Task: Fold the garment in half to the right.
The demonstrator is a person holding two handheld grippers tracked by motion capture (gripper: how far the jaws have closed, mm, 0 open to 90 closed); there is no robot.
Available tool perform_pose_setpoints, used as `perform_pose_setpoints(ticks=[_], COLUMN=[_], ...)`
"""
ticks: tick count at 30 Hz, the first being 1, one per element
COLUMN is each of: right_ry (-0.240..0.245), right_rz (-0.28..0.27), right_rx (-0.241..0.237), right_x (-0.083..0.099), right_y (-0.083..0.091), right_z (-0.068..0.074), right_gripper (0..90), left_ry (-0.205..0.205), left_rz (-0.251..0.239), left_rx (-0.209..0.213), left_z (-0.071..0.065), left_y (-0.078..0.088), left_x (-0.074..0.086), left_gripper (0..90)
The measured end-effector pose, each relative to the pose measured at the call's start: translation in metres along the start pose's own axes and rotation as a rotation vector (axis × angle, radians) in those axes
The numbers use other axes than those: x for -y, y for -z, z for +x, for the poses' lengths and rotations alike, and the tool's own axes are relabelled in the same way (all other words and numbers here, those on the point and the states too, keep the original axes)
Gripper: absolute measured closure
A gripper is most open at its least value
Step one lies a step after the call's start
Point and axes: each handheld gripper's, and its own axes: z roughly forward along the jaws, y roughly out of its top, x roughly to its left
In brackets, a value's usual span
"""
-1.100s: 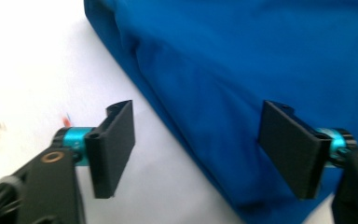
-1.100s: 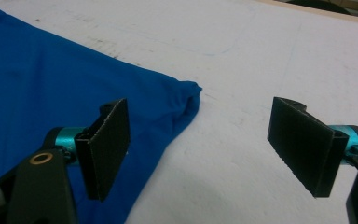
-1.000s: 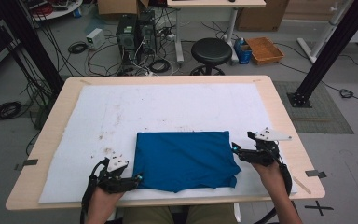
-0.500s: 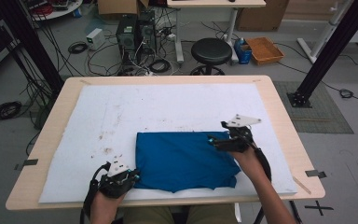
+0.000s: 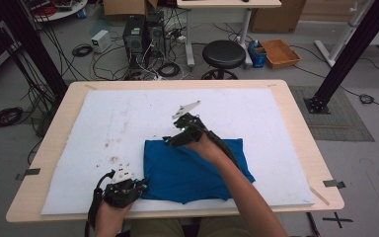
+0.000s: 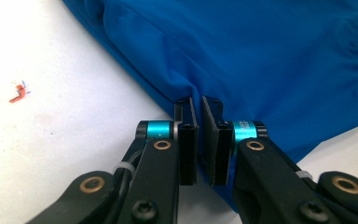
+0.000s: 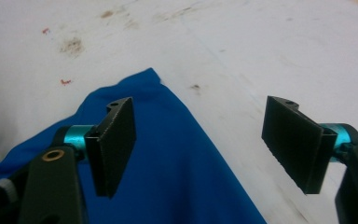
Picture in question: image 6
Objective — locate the blue T-shirt with white print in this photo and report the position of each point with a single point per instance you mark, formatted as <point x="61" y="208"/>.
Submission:
<point x="261" y="62"/>

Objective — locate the red tape mark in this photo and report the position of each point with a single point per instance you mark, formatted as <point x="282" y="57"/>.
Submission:
<point x="20" y="90"/>

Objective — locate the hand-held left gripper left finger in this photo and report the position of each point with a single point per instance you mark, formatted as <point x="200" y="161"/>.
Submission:
<point x="188" y="149"/>

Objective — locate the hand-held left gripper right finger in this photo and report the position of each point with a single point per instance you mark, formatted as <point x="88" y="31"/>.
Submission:
<point x="219" y="152"/>

